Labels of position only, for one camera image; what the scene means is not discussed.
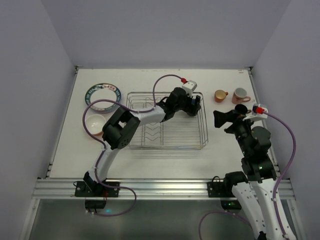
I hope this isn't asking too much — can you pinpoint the dark brown cup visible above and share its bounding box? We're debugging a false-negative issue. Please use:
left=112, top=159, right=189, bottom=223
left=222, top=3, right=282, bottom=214
left=234, top=104, right=252, bottom=115

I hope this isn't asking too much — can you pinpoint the red orange cup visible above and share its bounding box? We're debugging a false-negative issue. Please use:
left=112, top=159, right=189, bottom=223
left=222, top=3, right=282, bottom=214
left=214, top=89, right=229, bottom=103

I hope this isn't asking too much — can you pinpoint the pink cup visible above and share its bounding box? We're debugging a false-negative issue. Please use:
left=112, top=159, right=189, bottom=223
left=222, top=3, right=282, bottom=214
left=231, top=87, right=251, bottom=105

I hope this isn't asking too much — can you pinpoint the green rimmed printed plate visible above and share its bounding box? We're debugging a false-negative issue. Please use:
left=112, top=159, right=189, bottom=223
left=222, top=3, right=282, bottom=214
left=84, top=83, right=122, bottom=114

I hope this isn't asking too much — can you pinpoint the orange bowl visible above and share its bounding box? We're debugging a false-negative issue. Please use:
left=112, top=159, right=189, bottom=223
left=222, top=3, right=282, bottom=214
left=84, top=114, right=107, bottom=136

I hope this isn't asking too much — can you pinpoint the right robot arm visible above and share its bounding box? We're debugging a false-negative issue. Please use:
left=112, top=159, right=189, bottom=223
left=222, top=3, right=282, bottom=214
left=213, top=104, right=297, bottom=240

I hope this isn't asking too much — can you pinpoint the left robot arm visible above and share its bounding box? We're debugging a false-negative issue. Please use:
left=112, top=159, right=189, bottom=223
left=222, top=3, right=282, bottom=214
left=83, top=82, right=201, bottom=193

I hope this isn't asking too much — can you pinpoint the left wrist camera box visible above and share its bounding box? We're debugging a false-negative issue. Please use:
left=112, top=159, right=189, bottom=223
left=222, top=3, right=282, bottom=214
left=181, top=78, right=198, bottom=97

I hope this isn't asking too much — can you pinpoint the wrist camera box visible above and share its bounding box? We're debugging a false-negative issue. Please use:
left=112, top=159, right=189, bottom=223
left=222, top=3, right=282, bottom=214
left=243, top=103, right=268, bottom=122
left=181, top=78, right=198, bottom=97

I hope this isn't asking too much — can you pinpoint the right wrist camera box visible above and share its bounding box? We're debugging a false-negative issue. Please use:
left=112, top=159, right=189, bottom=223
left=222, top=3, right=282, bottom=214
left=243, top=103, right=268, bottom=122

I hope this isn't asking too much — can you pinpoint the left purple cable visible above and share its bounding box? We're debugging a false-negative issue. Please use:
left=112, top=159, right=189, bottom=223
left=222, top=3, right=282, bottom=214
left=82, top=74, right=186, bottom=217

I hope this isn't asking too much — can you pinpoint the wire dish rack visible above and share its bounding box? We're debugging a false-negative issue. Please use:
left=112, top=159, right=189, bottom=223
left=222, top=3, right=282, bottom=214
left=128, top=92, right=209, bottom=150

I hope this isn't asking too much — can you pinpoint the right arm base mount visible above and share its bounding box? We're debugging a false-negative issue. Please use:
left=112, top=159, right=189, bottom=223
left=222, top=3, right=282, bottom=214
left=207, top=175, right=242, bottom=212

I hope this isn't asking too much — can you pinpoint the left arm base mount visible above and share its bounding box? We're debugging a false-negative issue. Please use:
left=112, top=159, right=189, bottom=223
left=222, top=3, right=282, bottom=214
left=73, top=181, right=120, bottom=212

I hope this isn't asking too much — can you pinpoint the aluminium rail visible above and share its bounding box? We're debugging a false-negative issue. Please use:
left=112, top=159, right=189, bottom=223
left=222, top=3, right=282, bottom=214
left=31, top=178, right=297, bottom=201

